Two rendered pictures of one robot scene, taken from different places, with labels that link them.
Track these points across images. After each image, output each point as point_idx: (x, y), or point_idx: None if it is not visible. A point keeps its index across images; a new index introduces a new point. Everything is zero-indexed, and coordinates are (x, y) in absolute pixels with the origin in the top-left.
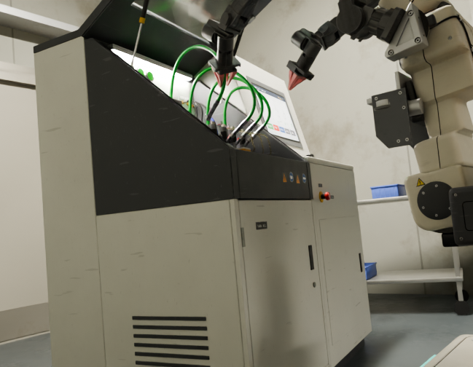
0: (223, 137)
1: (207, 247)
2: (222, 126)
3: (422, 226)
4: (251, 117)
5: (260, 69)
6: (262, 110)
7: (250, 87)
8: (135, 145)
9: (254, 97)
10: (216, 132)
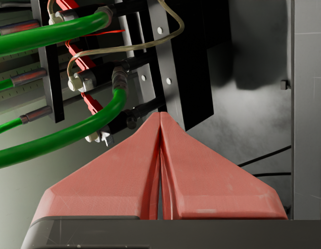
0: (109, 81)
1: None
2: (79, 88)
3: None
4: (124, 96)
5: None
6: (82, 35)
7: (21, 162)
8: None
9: (78, 140)
10: (119, 128)
